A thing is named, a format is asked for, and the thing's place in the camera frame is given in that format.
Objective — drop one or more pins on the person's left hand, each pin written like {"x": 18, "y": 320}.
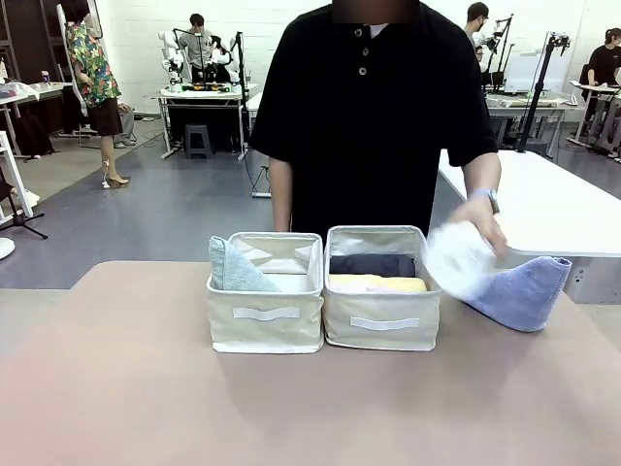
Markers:
{"x": 482, "y": 223}

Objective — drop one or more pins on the white towel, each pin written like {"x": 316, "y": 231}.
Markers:
{"x": 456, "y": 262}

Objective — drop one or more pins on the yellow towel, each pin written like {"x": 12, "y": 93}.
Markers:
{"x": 383, "y": 282}

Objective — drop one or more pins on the dark grey towel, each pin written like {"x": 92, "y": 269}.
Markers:
{"x": 373, "y": 264}

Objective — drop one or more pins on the light teal towel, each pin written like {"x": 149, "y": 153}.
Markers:
{"x": 238, "y": 272}

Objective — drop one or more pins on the person's left forearm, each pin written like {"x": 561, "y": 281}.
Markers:
{"x": 485, "y": 175}

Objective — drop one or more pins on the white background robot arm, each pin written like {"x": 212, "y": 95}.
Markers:
{"x": 227, "y": 56}
{"x": 172, "y": 58}

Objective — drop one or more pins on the person's right forearm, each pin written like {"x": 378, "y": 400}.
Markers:
{"x": 281, "y": 204}

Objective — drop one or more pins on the silver wristwatch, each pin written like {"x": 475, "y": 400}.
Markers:
{"x": 490, "y": 199}

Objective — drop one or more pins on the large white table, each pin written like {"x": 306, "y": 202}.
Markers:
{"x": 543, "y": 204}

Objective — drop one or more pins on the purple folded towel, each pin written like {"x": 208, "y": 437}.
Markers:
{"x": 524, "y": 296}

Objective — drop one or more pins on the grey desk with items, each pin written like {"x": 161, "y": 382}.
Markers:
{"x": 529, "y": 107}

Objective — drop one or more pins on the person in black polo shirt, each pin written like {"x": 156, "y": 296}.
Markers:
{"x": 369, "y": 121}

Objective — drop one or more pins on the person in black at desk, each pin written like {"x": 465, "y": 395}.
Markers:
{"x": 601, "y": 73}

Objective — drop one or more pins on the man with dark short hair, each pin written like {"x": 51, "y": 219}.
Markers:
{"x": 478, "y": 29}

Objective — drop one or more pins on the grey plastic stool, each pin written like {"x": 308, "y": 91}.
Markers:
{"x": 198, "y": 141}

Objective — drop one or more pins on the white background robot table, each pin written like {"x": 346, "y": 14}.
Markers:
{"x": 204, "y": 97}

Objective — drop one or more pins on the seated person in grey trousers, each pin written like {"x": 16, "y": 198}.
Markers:
{"x": 126, "y": 121}

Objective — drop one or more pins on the woman in floral shirt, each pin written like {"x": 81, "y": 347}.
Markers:
{"x": 94, "y": 73}

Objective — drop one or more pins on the black floor tripod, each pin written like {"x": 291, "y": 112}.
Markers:
{"x": 22, "y": 221}

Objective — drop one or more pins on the white side table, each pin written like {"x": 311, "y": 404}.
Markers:
{"x": 29, "y": 92}

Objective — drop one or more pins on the black camera stand pole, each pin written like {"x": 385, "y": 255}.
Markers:
{"x": 538, "y": 92}

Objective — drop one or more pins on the white shelf frame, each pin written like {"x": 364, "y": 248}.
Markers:
{"x": 12, "y": 179}

